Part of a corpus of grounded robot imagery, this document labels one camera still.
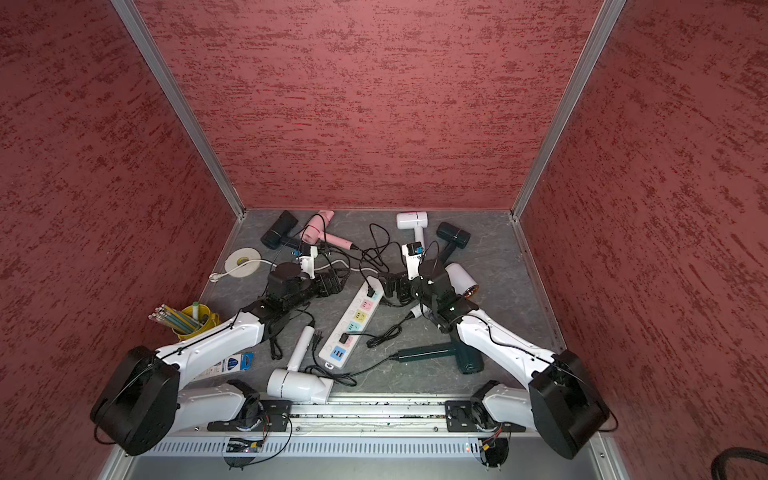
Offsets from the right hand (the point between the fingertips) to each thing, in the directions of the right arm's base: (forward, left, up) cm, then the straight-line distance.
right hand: (392, 276), depth 82 cm
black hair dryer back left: (+34, +42, -13) cm, 55 cm away
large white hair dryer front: (-25, +27, -12) cm, 38 cm away
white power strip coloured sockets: (-15, +17, -13) cm, 26 cm away
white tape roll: (+20, +56, -15) cm, 61 cm away
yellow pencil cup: (-9, +56, -6) cm, 57 cm away
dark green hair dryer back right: (+24, -24, -12) cm, 36 cm away
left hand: (+1, +15, -1) cm, 15 cm away
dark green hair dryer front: (-19, -20, -14) cm, 31 cm away
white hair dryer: (+32, -10, -11) cm, 35 cm away
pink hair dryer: (+29, +29, -11) cm, 42 cm away
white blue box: (-18, +43, -13) cm, 49 cm away
